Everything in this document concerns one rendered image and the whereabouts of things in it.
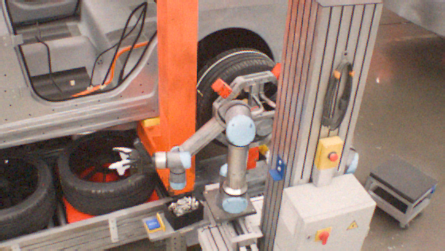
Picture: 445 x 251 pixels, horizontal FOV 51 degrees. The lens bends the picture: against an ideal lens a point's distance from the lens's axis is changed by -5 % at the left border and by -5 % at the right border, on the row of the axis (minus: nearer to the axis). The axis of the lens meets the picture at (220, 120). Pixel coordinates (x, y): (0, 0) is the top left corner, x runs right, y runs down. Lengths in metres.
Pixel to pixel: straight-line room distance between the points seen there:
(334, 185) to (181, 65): 0.98
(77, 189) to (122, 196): 0.29
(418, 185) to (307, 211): 1.84
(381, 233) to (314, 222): 1.82
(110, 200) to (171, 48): 1.16
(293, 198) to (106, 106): 1.52
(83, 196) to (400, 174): 2.24
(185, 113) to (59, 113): 0.85
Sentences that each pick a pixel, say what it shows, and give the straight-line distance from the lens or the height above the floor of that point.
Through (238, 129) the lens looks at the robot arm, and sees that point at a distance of 2.02.
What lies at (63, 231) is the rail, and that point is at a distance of 3.09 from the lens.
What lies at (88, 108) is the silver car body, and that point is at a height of 0.91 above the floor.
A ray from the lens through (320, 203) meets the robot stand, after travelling 2.04.
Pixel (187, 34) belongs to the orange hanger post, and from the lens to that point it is 2.44.
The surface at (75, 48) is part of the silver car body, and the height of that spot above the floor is 0.93.
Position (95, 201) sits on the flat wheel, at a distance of 3.18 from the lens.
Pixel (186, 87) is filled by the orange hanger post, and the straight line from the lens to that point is 2.58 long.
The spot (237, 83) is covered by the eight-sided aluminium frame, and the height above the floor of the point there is 1.10.
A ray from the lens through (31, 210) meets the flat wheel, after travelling 3.13.
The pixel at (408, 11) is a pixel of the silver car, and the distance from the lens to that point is 5.17.
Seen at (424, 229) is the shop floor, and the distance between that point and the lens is 3.92.
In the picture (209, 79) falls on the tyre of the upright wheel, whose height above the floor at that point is 1.06.
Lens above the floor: 2.62
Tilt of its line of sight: 35 degrees down
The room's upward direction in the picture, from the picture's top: 3 degrees clockwise
